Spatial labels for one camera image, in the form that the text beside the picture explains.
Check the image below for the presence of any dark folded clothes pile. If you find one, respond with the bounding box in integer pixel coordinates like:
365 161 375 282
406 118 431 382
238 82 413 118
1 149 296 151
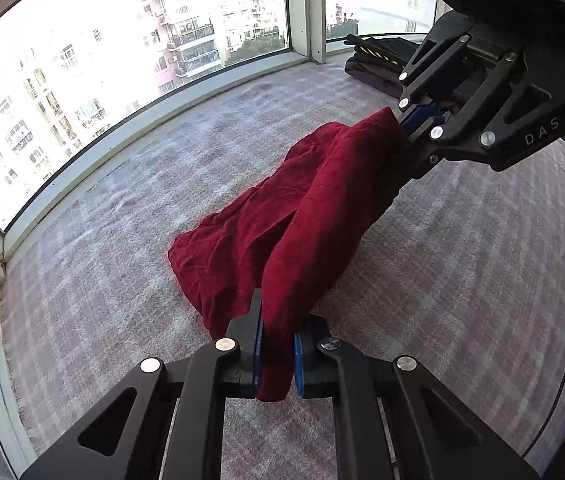
344 35 418 99

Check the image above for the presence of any dark red shirt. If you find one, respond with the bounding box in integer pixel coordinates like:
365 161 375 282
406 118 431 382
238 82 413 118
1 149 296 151
168 107 409 402

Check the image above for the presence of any white window frame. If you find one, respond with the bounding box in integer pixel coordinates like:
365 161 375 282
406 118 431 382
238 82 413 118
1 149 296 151
0 0 454 480

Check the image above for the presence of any plaid pink grey blanket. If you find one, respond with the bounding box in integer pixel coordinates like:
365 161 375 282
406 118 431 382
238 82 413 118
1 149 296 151
0 58 565 470

